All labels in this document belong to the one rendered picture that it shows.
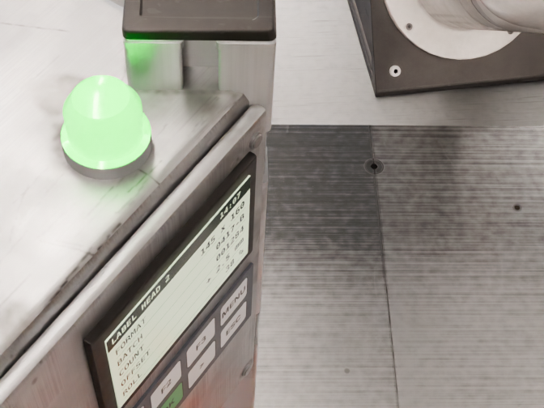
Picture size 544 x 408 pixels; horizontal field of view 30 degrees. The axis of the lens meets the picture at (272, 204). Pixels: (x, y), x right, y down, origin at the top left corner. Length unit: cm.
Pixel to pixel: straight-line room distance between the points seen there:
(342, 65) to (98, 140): 94
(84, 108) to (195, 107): 4
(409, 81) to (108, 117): 93
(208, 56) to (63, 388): 11
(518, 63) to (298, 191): 31
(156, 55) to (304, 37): 94
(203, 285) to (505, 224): 79
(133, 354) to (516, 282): 78
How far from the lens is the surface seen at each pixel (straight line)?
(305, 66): 121
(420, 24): 118
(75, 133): 29
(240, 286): 38
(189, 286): 32
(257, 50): 30
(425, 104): 119
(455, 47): 119
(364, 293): 103
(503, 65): 123
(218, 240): 33
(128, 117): 28
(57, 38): 33
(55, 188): 29
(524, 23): 82
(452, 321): 103
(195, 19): 30
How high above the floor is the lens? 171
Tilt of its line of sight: 54 degrees down
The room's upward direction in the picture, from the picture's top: 4 degrees clockwise
